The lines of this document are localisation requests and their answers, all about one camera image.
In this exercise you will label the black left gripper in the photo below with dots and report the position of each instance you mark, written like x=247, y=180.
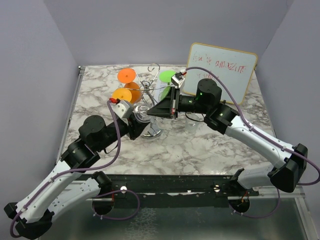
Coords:
x=135, y=128

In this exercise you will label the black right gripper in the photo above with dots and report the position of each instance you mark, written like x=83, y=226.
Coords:
x=168, y=107

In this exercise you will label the clear wine glass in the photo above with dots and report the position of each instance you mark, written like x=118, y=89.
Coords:
x=140, y=113

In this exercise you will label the clear short tumbler glass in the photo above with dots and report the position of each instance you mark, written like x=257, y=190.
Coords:
x=192, y=122

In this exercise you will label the green plastic wine glass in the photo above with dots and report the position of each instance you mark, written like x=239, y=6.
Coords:
x=164, y=80

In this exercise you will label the light orange plastic wine glass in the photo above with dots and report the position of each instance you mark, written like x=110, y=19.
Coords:
x=122, y=94

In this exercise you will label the dark orange plastic wine glass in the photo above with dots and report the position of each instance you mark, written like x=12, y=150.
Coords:
x=127, y=76

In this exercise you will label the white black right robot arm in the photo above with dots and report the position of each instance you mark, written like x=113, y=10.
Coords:
x=285, y=162

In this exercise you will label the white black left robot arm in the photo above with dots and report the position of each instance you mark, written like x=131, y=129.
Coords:
x=73, y=178

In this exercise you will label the chrome wine glass rack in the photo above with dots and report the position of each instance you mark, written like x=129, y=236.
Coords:
x=147, y=88

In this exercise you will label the yellow framed whiteboard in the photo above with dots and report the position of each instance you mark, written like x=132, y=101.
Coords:
x=233, y=67

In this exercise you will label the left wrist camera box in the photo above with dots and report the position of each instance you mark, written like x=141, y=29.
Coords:
x=122, y=108

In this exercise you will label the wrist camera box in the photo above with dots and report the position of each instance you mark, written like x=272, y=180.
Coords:
x=178, y=78
x=122, y=108

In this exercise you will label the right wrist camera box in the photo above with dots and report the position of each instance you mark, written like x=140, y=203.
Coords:
x=178, y=78

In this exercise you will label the black mounting rail base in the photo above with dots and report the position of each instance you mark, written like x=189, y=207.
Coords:
x=174, y=191

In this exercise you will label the aluminium frame rail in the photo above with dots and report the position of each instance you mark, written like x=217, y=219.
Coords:
x=291, y=220

